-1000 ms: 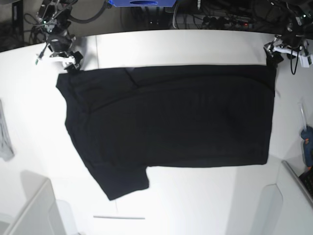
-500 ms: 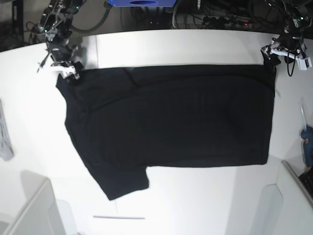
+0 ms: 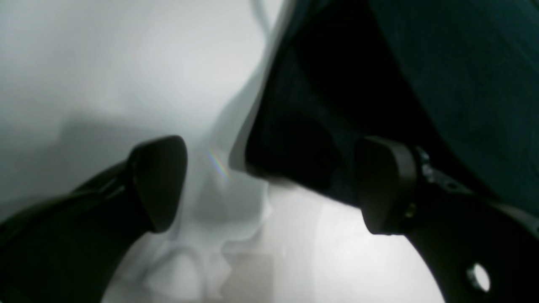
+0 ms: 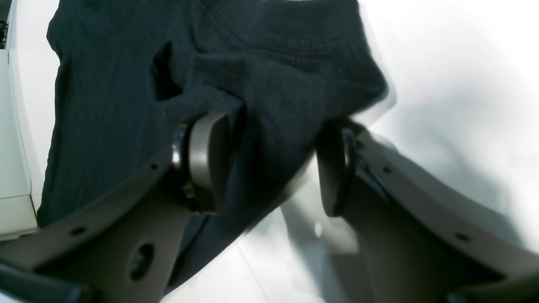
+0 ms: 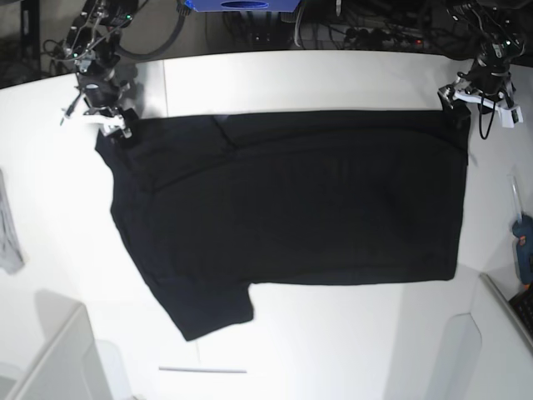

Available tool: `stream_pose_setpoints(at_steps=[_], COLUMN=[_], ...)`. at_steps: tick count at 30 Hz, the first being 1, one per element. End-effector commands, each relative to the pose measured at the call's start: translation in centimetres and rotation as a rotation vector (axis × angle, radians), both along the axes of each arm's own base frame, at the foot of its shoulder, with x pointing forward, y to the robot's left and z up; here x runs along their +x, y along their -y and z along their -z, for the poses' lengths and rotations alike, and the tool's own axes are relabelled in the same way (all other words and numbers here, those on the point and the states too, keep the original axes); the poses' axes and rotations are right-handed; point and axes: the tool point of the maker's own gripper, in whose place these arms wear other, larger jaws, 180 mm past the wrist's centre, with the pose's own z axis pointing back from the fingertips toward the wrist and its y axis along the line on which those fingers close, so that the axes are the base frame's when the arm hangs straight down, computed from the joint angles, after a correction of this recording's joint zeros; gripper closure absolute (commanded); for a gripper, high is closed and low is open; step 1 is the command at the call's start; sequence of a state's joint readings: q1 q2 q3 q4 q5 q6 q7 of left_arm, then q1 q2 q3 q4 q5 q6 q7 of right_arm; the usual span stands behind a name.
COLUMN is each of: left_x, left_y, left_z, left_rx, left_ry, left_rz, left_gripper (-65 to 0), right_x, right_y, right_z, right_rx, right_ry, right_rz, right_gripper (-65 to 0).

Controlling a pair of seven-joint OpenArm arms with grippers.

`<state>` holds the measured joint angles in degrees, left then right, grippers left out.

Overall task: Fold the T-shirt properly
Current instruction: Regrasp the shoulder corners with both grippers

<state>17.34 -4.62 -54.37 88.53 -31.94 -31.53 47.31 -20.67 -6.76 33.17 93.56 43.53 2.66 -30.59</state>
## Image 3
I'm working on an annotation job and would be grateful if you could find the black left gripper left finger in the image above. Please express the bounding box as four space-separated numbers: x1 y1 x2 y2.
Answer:
0 136 187 303

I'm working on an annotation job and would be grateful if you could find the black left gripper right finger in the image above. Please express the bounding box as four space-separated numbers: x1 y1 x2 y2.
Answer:
354 136 539 303

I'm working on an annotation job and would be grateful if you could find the black T-shirt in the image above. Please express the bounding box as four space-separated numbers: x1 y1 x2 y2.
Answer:
228 0 538 215

